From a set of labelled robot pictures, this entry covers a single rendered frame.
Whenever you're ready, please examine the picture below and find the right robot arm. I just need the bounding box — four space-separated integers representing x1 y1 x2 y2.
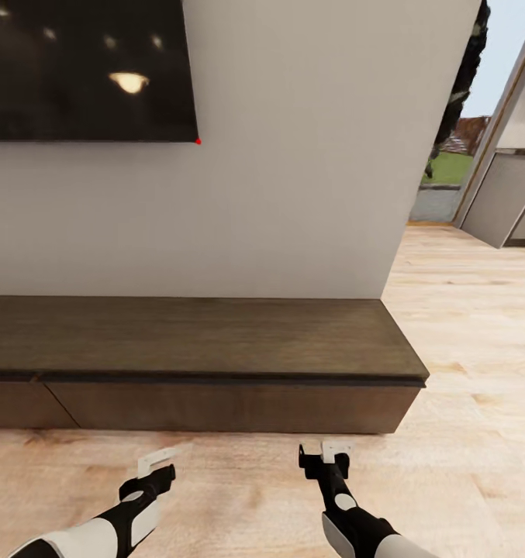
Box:
299 439 440 558

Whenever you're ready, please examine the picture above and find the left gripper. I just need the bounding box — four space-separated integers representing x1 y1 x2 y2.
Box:
121 464 176 498

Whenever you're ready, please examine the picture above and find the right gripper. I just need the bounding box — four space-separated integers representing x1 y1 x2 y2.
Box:
299 446 349 487

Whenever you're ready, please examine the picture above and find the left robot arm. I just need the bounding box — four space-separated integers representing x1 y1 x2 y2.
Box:
6 447 176 558

